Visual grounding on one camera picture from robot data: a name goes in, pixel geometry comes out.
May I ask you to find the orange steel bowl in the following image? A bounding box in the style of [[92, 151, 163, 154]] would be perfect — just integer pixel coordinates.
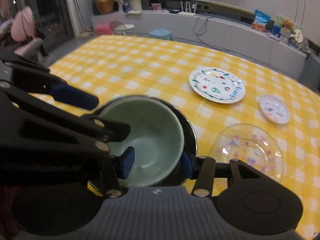
[[87, 94, 198, 190]]

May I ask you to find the green ceramic bowl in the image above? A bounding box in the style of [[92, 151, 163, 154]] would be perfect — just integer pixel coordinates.
[[96, 96, 185, 188]]

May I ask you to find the clear glass plate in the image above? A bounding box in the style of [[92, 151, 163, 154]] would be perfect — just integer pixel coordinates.
[[212, 124, 284, 182]]

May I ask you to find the white fruity painted plate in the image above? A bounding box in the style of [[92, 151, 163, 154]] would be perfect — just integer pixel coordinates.
[[189, 67, 246, 104]]

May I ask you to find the small white sticker plate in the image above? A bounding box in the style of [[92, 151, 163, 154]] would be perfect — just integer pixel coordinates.
[[258, 94, 291, 125]]

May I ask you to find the yellow checkered tablecloth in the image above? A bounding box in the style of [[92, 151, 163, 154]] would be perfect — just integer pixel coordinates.
[[24, 35, 320, 239]]

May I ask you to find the pink basket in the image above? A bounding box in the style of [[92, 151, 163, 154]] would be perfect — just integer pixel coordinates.
[[94, 21, 113, 36]]

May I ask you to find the white small chair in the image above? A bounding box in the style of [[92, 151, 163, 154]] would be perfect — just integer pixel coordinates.
[[110, 21, 136, 35]]

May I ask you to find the golden vase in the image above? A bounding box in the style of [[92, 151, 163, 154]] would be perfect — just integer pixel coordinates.
[[95, 0, 114, 14]]

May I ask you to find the blue plastic stool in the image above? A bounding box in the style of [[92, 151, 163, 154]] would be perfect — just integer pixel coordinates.
[[148, 29, 172, 41]]

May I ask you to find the white wifi router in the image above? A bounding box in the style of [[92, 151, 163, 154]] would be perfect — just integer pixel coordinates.
[[178, 1, 197, 16]]

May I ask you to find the grey trash bin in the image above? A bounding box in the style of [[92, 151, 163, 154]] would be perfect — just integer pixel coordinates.
[[298, 54, 320, 92]]

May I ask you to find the blue snack bag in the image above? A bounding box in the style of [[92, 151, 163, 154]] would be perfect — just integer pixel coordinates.
[[251, 10, 271, 33]]

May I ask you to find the teddy bear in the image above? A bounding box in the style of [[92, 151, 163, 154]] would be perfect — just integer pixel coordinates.
[[282, 18, 294, 31]]

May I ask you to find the black power cable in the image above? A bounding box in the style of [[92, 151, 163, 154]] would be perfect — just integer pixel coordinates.
[[191, 15, 251, 55]]

